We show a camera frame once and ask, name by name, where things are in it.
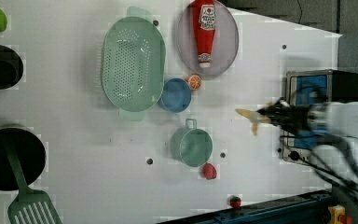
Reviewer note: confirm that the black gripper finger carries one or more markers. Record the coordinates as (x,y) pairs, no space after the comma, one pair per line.
(276,122)
(273,108)

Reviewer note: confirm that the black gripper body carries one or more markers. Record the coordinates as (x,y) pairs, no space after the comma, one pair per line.
(295,119)

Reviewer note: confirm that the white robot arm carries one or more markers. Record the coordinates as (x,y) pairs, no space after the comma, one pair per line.
(335,123)

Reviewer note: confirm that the red strawberry toy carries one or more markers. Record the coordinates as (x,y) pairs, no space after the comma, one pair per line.
(209,171)

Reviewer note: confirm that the orange slice toy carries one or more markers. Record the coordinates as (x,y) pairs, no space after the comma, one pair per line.
(194,82)

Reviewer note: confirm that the silver black toaster oven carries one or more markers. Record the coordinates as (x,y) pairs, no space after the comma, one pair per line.
(306,89)

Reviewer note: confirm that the green slotted spatula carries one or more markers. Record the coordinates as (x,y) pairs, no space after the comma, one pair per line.
(31,206)

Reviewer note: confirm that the peeled yellow toy banana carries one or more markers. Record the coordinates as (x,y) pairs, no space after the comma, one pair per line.
(255,118)

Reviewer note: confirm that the green perforated colander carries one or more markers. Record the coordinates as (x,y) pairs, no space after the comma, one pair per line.
(133,58)

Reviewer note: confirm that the blue round bowl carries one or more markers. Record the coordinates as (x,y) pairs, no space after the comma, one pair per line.
(176,96)

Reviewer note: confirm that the blue metal frame rail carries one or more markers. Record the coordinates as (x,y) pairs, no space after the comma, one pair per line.
(308,208)

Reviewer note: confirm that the yellow red emergency button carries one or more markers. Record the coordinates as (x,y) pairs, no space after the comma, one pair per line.
(338,215)

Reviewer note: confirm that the large black pan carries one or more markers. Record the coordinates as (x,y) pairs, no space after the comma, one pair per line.
(31,154)

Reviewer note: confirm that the red ketchup bottle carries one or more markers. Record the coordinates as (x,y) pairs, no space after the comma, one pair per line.
(204,21)

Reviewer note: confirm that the green mug with handle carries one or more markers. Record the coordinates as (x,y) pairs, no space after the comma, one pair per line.
(190,145)

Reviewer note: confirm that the grey round plate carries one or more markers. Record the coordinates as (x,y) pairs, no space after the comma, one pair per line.
(225,44)

